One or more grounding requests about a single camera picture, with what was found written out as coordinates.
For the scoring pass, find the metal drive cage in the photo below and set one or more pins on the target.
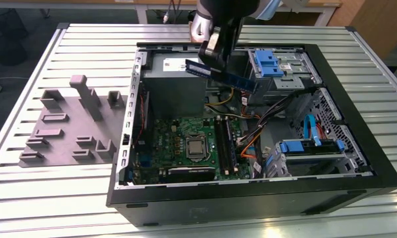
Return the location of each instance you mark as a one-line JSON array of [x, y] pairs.
[[291, 84]]

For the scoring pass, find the grey parts rack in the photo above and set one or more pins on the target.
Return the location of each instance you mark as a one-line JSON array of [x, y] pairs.
[[69, 116]]

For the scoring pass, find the green motherboard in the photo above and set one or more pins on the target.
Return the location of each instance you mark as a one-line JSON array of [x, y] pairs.
[[167, 131]]

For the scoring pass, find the silver CPU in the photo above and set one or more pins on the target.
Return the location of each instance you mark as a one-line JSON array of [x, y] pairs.
[[195, 147]]

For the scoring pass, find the wooden cabinet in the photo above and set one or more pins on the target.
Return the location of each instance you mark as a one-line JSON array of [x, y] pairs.
[[367, 15]]

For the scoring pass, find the black PC case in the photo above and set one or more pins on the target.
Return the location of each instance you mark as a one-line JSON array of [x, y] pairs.
[[251, 196]]

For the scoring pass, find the blue RAM stick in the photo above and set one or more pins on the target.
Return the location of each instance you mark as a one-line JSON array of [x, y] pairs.
[[241, 83]]

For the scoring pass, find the CPU socket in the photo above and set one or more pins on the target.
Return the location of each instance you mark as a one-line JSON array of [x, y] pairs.
[[196, 159]]

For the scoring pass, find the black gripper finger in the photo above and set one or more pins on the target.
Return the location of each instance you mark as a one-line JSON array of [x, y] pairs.
[[215, 59]]

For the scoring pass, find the black graphics card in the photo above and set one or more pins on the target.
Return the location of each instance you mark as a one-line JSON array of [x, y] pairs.
[[192, 172]]

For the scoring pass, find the black RAM slot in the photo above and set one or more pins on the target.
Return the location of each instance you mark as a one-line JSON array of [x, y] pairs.
[[221, 143]]

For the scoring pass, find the hard disk in blue carrier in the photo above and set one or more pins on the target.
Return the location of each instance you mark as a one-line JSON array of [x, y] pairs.
[[291, 147]]

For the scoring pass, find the black mesh bin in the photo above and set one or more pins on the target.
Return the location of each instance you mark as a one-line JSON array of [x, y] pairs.
[[7, 37]]

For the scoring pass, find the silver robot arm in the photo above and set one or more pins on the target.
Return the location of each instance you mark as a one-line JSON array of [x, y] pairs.
[[201, 27]]

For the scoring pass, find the grey power supply unit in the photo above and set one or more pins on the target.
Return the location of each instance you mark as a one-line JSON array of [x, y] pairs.
[[175, 94]]

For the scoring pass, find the blue drive latch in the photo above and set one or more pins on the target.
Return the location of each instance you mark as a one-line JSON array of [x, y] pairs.
[[268, 59]]

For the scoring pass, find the metal disk bay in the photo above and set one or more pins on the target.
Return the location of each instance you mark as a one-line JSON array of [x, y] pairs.
[[317, 156]]

